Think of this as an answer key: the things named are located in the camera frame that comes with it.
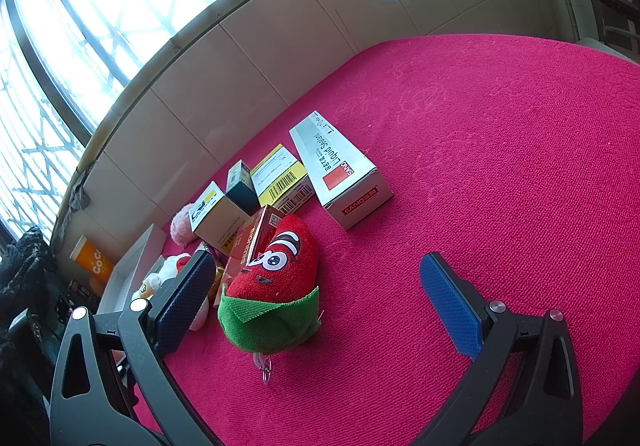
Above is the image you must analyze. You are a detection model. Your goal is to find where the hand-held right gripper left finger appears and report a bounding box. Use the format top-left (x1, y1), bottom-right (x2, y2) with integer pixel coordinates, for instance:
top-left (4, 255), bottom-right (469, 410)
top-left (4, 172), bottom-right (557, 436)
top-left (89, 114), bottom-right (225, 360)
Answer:
top-left (50, 250), bottom-right (217, 446)

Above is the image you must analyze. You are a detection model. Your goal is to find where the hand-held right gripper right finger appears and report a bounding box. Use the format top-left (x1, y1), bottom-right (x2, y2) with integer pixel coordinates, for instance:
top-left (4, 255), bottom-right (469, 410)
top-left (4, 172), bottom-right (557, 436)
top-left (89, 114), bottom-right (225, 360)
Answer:
top-left (419, 252), bottom-right (583, 446)

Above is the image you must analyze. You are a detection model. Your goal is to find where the white cardboard box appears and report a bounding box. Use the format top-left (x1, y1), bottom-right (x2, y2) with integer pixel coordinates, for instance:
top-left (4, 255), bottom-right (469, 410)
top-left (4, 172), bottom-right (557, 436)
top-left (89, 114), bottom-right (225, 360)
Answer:
top-left (95, 223), bottom-right (168, 322)

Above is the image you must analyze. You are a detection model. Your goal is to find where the blue and white medicine box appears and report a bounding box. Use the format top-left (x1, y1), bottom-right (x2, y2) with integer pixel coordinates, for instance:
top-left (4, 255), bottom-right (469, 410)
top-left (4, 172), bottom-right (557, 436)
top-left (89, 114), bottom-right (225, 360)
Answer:
top-left (189, 181), bottom-right (249, 249)

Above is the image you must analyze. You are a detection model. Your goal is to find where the red strawberry plush toy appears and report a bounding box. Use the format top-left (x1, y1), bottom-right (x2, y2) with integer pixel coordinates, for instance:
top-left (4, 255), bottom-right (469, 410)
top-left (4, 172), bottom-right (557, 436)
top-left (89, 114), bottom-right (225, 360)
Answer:
top-left (217, 213), bottom-right (323, 384)

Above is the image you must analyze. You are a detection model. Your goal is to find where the yellow and white medicine box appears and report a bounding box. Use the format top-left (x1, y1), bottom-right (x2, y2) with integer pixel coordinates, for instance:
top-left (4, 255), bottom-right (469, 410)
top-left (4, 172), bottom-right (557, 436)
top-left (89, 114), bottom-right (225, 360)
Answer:
top-left (250, 145), bottom-right (316, 214)

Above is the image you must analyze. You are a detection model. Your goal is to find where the long white box red label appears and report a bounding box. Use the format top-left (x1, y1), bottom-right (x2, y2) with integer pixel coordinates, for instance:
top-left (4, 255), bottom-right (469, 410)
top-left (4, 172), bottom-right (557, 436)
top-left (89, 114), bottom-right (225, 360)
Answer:
top-left (289, 111), bottom-right (393, 230)

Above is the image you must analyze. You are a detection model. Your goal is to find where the white plush toy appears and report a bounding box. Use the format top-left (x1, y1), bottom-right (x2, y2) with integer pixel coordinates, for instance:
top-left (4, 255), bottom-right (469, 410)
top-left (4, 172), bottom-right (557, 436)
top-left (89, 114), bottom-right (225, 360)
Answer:
top-left (131, 252), bottom-right (211, 332)

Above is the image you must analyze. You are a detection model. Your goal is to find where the pink plush toy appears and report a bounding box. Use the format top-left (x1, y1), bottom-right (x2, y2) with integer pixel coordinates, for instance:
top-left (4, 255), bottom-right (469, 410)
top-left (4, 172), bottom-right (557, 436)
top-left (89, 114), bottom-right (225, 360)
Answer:
top-left (170, 203), bottom-right (197, 245)

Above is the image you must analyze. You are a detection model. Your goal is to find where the red cardboard box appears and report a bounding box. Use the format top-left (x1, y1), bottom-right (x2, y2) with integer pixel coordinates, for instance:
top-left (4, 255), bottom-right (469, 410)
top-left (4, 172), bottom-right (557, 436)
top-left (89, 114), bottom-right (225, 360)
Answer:
top-left (220, 205), bottom-right (286, 282)

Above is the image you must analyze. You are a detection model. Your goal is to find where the orange paper cup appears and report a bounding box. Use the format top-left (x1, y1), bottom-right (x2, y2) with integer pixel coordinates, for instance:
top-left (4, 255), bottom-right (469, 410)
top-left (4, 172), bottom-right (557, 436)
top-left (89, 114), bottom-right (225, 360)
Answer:
top-left (69, 235), bottom-right (107, 287)

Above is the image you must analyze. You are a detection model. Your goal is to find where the small teal medicine box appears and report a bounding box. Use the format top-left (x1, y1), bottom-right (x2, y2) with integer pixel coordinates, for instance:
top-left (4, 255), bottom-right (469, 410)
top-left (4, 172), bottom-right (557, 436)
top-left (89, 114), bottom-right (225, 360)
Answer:
top-left (225, 159), bottom-right (261, 216)

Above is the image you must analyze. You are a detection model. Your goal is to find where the pink table cloth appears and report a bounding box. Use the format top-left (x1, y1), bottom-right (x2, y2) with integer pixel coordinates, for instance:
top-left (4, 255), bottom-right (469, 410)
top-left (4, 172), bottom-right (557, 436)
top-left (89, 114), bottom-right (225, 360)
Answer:
top-left (97, 34), bottom-right (640, 446)

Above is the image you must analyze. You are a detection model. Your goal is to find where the dark cloth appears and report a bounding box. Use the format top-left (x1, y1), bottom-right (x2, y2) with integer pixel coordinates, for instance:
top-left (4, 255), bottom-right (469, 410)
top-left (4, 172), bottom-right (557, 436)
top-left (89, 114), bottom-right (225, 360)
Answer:
top-left (0, 225), bottom-right (66, 377)

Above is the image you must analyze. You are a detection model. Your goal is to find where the barred window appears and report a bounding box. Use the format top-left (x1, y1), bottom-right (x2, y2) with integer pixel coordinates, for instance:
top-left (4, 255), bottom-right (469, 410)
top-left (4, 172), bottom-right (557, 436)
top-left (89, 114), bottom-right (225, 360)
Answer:
top-left (0, 0), bottom-right (391, 237)

